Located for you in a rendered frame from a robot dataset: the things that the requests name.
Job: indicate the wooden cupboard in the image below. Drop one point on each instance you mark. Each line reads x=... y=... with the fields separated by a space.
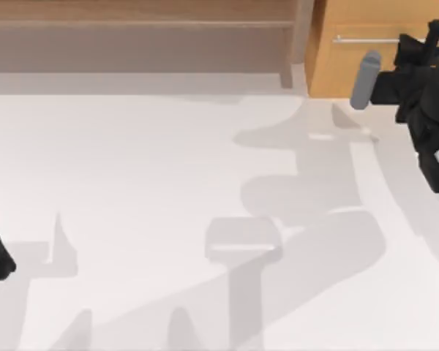
x=316 y=47

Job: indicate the wooden cupboard door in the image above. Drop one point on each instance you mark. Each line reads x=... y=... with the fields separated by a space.
x=344 y=69

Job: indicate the wooden open shelf unit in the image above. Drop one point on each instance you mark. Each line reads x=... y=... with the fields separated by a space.
x=139 y=47

